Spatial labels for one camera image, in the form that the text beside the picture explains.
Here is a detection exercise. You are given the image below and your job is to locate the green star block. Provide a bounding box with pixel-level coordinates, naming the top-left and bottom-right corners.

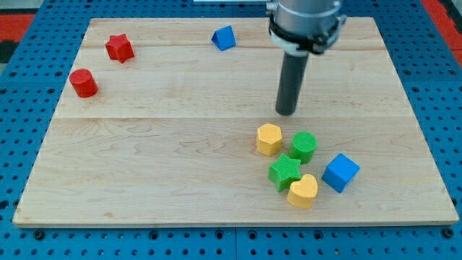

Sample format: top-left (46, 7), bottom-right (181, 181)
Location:
top-left (267, 153), bottom-right (301, 192)

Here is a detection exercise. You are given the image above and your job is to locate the blue triangular prism block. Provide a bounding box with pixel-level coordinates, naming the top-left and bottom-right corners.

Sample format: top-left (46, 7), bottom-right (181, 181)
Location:
top-left (212, 25), bottom-right (236, 51)

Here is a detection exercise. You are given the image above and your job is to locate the red cylinder block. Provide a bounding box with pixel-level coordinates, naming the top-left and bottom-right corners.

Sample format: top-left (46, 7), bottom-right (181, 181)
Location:
top-left (69, 69), bottom-right (98, 98)

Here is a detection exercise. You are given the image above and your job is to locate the green cylinder block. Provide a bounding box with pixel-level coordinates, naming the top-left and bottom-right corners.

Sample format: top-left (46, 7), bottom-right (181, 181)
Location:
top-left (288, 131), bottom-right (318, 164)

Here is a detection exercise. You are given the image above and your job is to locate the wooden board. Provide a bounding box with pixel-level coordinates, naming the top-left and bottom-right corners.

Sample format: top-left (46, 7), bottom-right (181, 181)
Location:
top-left (12, 17), bottom-right (458, 228)

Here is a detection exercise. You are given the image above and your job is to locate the red star block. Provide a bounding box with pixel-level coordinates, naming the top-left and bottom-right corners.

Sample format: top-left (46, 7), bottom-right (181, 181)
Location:
top-left (105, 34), bottom-right (135, 64)

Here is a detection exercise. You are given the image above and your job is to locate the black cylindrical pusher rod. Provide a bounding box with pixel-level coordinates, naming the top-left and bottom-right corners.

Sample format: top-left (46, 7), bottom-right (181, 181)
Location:
top-left (275, 53), bottom-right (308, 116)

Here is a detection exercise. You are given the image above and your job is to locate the blue cube block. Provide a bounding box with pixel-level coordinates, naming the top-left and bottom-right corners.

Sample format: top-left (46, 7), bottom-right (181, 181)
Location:
top-left (321, 153), bottom-right (361, 193)

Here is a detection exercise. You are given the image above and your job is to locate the yellow hexagon block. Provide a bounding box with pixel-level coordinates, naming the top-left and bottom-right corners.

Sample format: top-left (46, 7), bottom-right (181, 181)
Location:
top-left (256, 123), bottom-right (282, 156)

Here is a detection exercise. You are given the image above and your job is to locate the yellow heart block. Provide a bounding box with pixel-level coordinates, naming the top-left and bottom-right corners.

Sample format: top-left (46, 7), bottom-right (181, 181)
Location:
top-left (287, 174), bottom-right (318, 209)

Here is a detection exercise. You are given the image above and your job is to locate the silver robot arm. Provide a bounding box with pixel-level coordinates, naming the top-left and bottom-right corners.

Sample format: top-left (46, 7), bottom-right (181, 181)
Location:
top-left (266, 0), bottom-right (347, 57)

